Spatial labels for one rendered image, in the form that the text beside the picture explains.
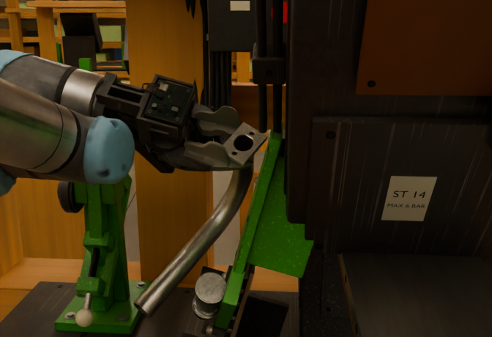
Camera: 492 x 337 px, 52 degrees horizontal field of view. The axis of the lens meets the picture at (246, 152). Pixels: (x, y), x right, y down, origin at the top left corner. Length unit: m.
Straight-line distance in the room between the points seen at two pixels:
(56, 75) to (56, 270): 0.59
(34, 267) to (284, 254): 0.72
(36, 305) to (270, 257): 0.54
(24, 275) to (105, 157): 0.67
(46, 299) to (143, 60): 0.48
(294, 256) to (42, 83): 0.38
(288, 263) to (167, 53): 0.48
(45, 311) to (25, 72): 0.46
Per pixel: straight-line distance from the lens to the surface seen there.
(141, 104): 0.64
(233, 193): 0.75
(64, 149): 0.54
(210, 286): 0.63
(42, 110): 0.52
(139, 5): 0.95
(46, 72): 0.70
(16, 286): 1.15
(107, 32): 7.69
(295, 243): 0.61
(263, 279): 1.08
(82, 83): 0.68
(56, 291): 1.06
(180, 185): 0.98
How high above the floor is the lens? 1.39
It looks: 14 degrees down
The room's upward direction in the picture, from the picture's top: straight up
